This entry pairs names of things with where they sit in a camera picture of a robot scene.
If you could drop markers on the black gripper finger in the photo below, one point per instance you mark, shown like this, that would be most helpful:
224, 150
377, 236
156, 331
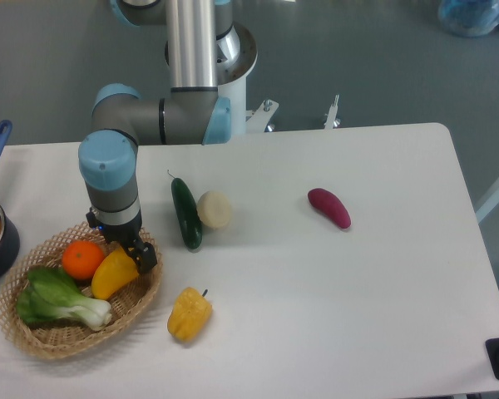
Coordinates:
143, 255

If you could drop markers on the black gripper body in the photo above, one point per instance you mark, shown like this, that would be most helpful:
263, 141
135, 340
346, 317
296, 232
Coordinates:
122, 227

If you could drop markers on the yellow mango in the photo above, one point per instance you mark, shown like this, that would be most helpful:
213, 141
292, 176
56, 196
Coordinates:
114, 272

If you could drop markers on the yellow bell pepper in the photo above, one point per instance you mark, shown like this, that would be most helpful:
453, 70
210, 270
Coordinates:
190, 313

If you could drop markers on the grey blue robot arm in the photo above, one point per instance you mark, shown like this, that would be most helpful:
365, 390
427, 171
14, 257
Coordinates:
121, 120

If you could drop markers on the woven wicker basket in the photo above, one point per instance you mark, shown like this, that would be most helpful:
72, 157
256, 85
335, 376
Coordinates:
65, 338

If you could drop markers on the orange tangerine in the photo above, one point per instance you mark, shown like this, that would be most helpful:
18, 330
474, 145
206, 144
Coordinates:
81, 259

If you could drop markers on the dark green cucumber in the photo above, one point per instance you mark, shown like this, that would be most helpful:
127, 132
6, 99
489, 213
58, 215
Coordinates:
186, 213

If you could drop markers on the beige round potato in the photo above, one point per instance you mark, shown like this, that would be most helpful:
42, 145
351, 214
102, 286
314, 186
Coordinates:
214, 209

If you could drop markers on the green bok choy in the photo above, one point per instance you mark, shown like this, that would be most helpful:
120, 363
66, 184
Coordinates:
52, 295

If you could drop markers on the purple sweet potato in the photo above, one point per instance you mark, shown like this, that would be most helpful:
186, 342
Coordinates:
328, 204

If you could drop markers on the clear blue plastic bag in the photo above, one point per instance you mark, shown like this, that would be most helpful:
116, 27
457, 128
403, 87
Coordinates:
469, 18

